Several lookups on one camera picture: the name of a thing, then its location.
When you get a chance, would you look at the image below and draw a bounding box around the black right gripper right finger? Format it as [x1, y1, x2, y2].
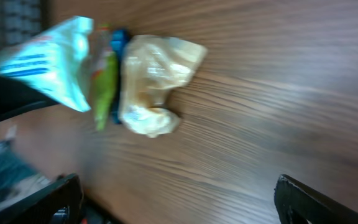
[274, 174, 358, 224]

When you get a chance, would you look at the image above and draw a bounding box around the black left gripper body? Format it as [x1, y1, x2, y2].
[0, 77, 57, 122]

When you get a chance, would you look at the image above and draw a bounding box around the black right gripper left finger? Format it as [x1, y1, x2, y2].
[0, 174, 83, 224]

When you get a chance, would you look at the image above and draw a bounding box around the mint green snack packet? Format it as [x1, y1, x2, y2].
[0, 16, 93, 112]

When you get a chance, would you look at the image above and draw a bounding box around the green clear snack packet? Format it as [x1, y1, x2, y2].
[91, 24, 118, 131]

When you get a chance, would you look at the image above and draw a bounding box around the grey plastic mesh basket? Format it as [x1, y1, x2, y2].
[0, 0, 50, 48]

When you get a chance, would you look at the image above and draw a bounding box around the blue cookie packet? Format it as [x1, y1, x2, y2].
[110, 29, 131, 124]

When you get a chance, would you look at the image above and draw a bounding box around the beige crumpled plastic bag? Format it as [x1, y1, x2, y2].
[119, 35, 208, 138]

